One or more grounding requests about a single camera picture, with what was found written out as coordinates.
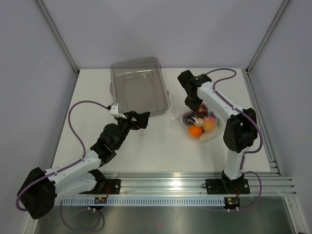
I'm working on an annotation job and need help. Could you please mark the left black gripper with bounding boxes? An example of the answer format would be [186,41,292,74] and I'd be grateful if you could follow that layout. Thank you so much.
[115,112,149,150]

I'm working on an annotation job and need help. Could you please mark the clear zip top bag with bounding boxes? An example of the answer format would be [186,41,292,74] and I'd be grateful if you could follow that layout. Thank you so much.
[170,103,223,142]

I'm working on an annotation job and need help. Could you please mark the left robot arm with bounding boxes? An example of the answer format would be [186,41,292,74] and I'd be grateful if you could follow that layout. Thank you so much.
[15,111,150,219]

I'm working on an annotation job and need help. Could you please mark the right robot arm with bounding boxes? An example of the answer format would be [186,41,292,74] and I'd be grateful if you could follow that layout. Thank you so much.
[177,68,263,193]

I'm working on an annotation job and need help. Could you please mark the fake dark red apple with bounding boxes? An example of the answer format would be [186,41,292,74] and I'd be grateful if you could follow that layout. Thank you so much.
[195,103,208,117]

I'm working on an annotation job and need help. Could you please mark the fake garlic bulb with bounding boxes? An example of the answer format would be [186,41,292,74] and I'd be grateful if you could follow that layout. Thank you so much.
[194,117,205,127]

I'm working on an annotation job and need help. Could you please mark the fake peach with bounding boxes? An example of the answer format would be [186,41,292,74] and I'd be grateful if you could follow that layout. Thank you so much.
[202,117,217,133]

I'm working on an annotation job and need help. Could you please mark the fake orange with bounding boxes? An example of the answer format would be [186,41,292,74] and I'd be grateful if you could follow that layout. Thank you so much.
[188,125,203,138]

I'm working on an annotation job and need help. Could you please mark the fake white radish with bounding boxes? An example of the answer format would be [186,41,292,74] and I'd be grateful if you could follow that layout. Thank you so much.
[199,127,220,142]

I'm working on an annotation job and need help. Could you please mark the grey transparent plastic container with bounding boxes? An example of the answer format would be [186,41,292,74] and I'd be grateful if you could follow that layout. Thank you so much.
[110,57,171,116]

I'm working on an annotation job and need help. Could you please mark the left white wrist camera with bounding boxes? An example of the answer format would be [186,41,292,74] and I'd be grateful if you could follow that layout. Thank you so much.
[107,103,127,119]

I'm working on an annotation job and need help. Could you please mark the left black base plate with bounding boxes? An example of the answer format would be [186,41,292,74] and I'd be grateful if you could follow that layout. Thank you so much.
[96,179,121,195]

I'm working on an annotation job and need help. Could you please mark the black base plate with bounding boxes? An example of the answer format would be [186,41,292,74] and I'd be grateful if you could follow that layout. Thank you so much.
[205,179,250,195]
[96,179,121,195]

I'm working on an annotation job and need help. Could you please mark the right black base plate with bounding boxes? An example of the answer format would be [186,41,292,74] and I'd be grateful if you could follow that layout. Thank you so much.
[205,179,250,195]

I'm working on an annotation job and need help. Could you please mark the white slotted cable duct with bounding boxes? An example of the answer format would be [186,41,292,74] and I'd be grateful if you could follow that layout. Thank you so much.
[62,196,225,207]

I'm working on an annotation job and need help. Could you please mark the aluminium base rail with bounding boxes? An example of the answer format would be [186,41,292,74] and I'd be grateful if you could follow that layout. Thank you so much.
[104,172,296,196]

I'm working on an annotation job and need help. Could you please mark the right aluminium frame post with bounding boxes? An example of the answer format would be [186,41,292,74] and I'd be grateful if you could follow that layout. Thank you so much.
[246,0,292,75]

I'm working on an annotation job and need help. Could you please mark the aluminium frame post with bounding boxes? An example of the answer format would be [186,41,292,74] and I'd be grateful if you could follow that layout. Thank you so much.
[246,0,292,75]
[35,0,80,76]

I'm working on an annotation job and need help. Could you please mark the left aluminium frame post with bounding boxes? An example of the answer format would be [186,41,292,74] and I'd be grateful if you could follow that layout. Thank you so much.
[35,0,80,76]

